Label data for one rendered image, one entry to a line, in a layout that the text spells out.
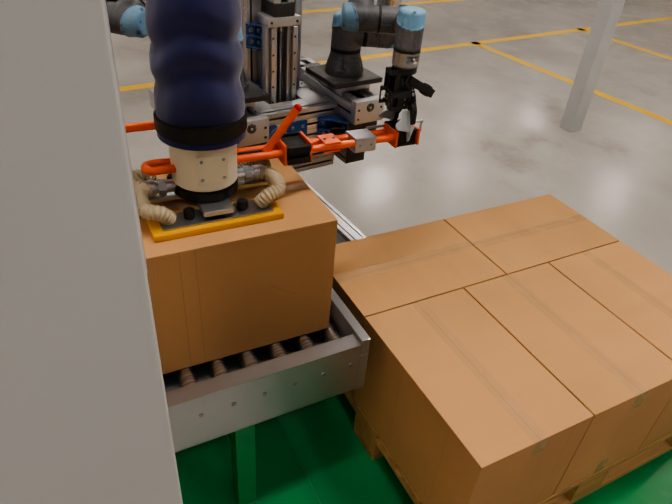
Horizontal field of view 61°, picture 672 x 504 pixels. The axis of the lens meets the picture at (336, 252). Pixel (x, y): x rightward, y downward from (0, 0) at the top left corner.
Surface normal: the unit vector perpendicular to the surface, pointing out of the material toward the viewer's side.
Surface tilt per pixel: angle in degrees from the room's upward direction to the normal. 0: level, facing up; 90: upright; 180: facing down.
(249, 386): 90
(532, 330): 0
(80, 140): 90
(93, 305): 90
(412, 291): 0
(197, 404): 90
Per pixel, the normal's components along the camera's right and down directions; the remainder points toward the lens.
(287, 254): 0.44, 0.55
